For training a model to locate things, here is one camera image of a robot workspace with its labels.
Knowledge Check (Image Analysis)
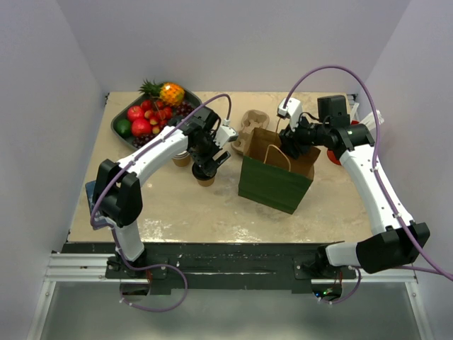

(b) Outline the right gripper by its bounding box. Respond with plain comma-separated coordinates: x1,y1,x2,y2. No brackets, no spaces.
279,110,330,159

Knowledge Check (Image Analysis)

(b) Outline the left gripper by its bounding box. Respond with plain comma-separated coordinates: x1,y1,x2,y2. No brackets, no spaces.
188,132,230,176

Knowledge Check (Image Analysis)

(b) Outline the single brown paper cup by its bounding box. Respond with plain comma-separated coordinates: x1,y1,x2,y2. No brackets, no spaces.
197,177,215,187

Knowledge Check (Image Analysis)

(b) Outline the green paper bag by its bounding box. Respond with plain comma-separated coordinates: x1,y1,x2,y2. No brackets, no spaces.
239,127,321,214

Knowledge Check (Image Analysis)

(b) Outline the black cup lid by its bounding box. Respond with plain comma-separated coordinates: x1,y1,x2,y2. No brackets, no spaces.
192,163,212,181

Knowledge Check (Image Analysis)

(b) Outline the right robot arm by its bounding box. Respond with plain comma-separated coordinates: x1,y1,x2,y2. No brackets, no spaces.
277,96,430,278

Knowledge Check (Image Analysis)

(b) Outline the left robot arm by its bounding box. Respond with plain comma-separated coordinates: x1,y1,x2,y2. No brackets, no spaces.
88,108,238,278

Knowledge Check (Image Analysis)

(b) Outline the stack of paper cups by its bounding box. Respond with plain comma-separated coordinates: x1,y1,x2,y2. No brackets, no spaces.
172,151,191,167

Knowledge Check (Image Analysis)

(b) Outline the red straw cup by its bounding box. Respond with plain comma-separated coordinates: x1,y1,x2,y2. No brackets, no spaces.
326,120,360,166

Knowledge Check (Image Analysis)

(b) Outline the purple grapes bunch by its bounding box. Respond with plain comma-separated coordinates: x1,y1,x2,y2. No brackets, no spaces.
132,100,193,149

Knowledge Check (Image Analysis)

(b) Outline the grey fruit tray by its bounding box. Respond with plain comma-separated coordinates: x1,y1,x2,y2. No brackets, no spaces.
110,90,201,151

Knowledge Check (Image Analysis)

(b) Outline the stack of cup carriers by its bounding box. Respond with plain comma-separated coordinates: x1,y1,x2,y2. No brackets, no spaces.
231,110,270,154

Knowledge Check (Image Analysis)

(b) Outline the toy pineapple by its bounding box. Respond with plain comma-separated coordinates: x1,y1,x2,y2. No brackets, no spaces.
139,79,185,107

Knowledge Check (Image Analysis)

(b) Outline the red apple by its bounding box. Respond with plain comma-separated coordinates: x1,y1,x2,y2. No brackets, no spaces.
127,106,144,123
131,118,152,137

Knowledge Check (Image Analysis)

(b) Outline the green lime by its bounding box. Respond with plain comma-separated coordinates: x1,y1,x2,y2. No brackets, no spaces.
115,119,132,139

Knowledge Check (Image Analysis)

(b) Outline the blue card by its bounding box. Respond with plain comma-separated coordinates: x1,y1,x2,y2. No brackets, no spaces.
85,181,107,230

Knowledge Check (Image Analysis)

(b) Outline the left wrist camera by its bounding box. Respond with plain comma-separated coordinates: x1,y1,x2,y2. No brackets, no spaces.
214,119,239,148

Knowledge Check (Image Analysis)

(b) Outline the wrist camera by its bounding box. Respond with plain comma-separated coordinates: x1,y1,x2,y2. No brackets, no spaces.
277,98,303,131
214,119,239,148

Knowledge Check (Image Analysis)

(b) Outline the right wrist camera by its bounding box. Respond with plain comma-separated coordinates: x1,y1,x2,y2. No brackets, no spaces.
277,98,303,131

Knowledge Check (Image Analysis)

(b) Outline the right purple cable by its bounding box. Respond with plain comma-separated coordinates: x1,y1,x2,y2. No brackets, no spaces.
282,64,453,283

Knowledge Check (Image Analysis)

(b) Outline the purple cable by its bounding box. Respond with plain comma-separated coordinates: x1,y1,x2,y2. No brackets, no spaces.
89,93,232,228
282,64,453,283

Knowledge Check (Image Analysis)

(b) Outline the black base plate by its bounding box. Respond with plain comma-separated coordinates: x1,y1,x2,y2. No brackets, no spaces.
62,242,356,295

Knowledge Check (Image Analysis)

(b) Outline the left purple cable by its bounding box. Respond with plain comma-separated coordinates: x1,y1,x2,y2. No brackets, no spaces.
89,93,232,228

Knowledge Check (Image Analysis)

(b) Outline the aluminium rail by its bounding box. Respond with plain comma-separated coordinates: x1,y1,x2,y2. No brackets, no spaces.
45,254,110,283

